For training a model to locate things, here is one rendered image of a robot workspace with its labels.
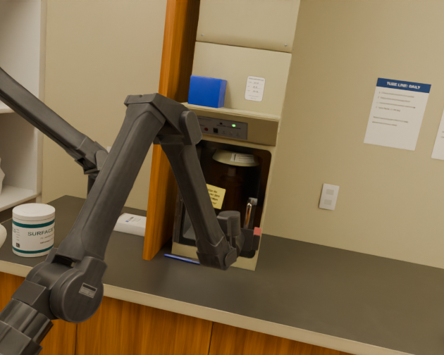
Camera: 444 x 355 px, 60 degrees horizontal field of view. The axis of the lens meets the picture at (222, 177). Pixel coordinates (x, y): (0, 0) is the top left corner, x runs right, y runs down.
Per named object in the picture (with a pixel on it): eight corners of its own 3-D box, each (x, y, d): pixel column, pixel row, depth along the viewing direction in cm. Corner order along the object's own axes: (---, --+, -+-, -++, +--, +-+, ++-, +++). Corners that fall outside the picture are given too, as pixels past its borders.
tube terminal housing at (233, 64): (188, 230, 171) (210, 49, 153) (261, 245, 166) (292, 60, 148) (170, 253, 147) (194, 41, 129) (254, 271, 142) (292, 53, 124)
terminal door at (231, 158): (174, 241, 145) (186, 136, 136) (254, 258, 141) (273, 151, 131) (173, 242, 145) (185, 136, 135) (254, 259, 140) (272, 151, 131)
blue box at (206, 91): (194, 103, 133) (198, 76, 130) (223, 107, 131) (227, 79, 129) (187, 103, 123) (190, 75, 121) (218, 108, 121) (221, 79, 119)
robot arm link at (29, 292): (2, 306, 57) (23, 315, 54) (48, 250, 63) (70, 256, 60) (41, 334, 63) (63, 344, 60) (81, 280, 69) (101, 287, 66)
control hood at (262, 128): (185, 130, 136) (187, 101, 134) (276, 145, 131) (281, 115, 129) (175, 134, 125) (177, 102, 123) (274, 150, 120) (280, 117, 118)
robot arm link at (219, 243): (140, 118, 81) (181, 117, 76) (156, 108, 85) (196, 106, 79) (196, 268, 102) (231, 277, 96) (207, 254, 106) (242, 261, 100)
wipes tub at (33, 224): (29, 239, 143) (29, 200, 139) (60, 246, 141) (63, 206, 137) (3, 253, 130) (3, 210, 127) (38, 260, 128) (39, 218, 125)
